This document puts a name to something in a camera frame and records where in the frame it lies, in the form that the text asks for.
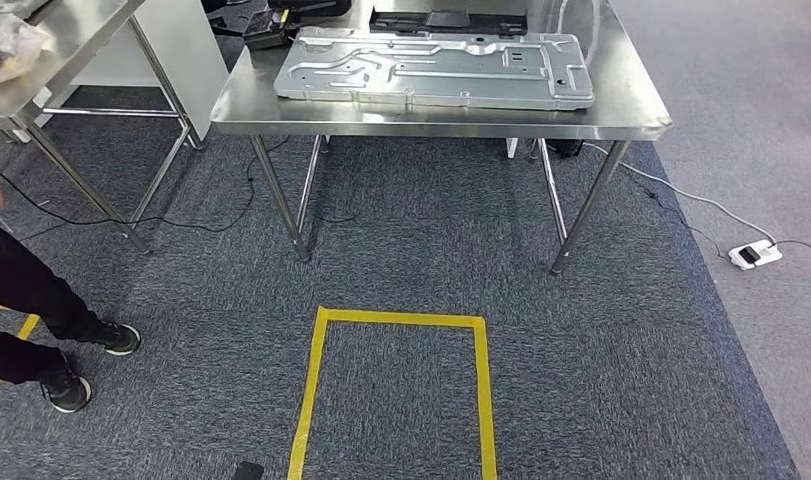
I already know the white power cable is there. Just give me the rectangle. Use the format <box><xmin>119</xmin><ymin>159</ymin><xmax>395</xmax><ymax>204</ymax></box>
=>
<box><xmin>580</xmin><ymin>140</ymin><xmax>778</xmax><ymax>246</ymax></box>

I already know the yellow floor tape square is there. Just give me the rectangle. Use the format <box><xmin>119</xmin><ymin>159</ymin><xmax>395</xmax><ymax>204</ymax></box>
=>
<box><xmin>0</xmin><ymin>298</ymin><xmax>42</xmax><ymax>413</ymax></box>
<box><xmin>286</xmin><ymin>305</ymin><xmax>500</xmax><ymax>480</ymax></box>

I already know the black plastic panel part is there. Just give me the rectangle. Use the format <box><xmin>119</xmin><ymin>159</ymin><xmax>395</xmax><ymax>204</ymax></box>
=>
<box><xmin>367</xmin><ymin>6</ymin><xmax>530</xmax><ymax>38</ymax></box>

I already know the white power strip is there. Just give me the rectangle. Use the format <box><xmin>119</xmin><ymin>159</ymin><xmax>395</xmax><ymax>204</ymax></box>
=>
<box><xmin>727</xmin><ymin>237</ymin><xmax>785</xmax><ymax>272</ymax></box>

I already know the stamped sheet metal plate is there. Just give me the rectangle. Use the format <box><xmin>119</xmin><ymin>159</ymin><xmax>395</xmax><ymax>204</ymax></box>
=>
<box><xmin>273</xmin><ymin>25</ymin><xmax>596</xmax><ymax>113</ymax></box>

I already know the long black power cable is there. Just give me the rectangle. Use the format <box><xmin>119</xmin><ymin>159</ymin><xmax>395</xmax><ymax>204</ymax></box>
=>
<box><xmin>770</xmin><ymin>237</ymin><xmax>811</xmax><ymax>264</ymax></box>

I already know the person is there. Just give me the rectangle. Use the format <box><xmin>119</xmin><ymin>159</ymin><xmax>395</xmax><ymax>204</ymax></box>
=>
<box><xmin>0</xmin><ymin>175</ymin><xmax>143</xmax><ymax>416</ymax></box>

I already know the black device with yellow label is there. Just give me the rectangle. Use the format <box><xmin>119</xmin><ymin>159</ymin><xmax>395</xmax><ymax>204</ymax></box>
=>
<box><xmin>241</xmin><ymin>7</ymin><xmax>302</xmax><ymax>52</ymax></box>

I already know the steel workbench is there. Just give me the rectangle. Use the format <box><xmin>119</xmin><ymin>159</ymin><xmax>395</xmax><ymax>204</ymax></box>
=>
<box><xmin>208</xmin><ymin>0</ymin><xmax>674</xmax><ymax>277</ymax></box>

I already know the clear plastic bag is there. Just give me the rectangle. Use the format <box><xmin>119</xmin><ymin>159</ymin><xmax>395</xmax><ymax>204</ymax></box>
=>
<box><xmin>0</xmin><ymin>9</ymin><xmax>53</xmax><ymax>102</ymax></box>

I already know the white board panel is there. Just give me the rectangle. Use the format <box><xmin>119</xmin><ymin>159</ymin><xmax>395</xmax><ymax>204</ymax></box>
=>
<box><xmin>67</xmin><ymin>0</ymin><xmax>231</xmax><ymax>144</ymax></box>

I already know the thin black cable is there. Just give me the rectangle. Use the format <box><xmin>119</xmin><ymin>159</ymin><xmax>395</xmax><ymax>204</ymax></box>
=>
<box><xmin>632</xmin><ymin>173</ymin><xmax>733</xmax><ymax>262</ymax></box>

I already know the steel side table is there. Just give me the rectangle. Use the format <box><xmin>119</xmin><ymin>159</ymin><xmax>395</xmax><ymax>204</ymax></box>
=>
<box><xmin>0</xmin><ymin>0</ymin><xmax>205</xmax><ymax>257</ymax></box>

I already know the black floor cable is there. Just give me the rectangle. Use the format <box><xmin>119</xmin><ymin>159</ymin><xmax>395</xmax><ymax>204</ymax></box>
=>
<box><xmin>0</xmin><ymin>134</ymin><xmax>292</xmax><ymax>243</ymax></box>

